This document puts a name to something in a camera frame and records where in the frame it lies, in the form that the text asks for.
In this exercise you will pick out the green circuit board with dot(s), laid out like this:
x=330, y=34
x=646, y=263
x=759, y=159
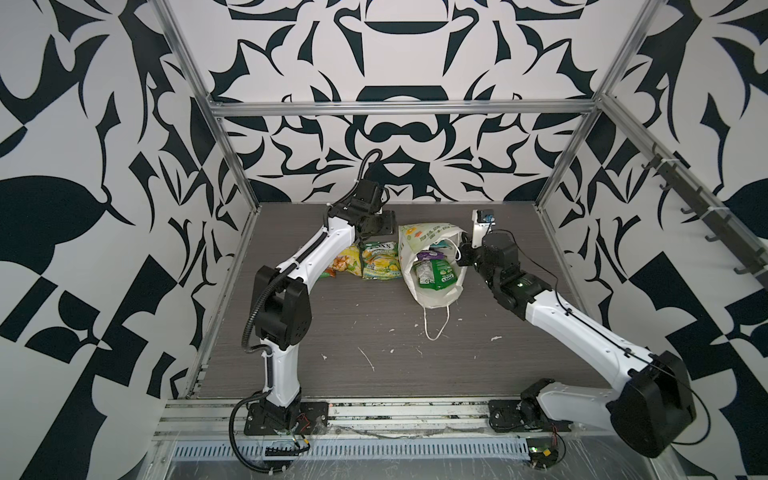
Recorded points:
x=544, y=453

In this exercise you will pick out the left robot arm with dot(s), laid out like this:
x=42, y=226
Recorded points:
x=280, y=313

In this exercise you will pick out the white slotted cable duct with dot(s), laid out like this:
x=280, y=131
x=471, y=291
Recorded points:
x=515, y=449

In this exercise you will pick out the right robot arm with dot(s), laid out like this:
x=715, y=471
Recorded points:
x=648, y=402

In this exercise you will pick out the aluminium cage frame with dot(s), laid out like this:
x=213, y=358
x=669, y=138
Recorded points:
x=538, y=109

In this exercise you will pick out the floral paper gift bag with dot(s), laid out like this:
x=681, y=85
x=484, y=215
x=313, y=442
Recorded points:
x=438, y=236

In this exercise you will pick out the yellow chips snack bag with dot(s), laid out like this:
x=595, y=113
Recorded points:
x=349, y=260

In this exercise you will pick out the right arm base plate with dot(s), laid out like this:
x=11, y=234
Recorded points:
x=522, y=415

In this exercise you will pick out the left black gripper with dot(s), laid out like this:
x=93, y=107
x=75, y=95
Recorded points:
x=390, y=222

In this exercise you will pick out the yellow green snack bag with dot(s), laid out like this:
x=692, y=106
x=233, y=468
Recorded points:
x=381, y=261

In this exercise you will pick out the aluminium front rail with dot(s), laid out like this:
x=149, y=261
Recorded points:
x=387, y=417

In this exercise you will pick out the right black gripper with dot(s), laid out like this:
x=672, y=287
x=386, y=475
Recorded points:
x=465, y=257

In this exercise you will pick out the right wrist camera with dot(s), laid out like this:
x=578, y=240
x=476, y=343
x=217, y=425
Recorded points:
x=483, y=221

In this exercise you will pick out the wall hook rail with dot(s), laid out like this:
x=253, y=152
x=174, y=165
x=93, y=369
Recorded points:
x=701, y=204

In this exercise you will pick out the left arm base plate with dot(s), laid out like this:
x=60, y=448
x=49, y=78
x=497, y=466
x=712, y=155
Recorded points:
x=300, y=417

